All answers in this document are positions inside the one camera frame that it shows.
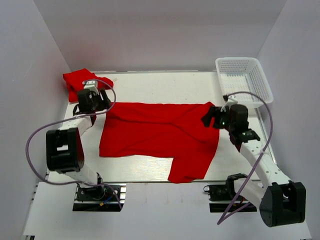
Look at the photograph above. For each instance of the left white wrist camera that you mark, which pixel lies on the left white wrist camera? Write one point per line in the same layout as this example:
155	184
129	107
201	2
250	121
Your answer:
91	85

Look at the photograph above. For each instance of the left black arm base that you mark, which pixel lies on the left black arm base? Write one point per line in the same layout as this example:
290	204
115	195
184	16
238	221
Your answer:
99	200

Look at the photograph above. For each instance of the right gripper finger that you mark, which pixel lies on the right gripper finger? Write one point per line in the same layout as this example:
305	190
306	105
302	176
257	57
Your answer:
213	112
208	122

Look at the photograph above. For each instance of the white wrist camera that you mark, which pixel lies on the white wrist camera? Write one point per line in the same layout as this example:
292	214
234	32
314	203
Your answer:
91	85
229	101

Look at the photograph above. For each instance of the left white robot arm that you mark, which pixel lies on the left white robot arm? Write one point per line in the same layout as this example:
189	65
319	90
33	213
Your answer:
64	149

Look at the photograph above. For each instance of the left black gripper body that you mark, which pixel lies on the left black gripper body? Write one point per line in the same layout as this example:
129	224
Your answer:
98	104

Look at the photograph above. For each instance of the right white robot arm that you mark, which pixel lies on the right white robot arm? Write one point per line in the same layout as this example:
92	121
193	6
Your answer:
279	200

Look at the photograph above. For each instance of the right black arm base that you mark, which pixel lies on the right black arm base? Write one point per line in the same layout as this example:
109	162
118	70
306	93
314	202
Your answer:
220	196

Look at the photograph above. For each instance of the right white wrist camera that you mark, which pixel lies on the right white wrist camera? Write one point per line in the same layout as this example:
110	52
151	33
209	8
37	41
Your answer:
229	101

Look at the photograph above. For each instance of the folded red t shirt stack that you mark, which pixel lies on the folded red t shirt stack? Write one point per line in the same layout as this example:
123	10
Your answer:
74	82

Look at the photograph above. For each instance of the white plastic basket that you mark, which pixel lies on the white plastic basket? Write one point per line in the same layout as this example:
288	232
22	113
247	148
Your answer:
245	76

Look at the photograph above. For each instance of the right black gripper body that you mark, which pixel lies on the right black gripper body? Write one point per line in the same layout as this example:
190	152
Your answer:
223	121

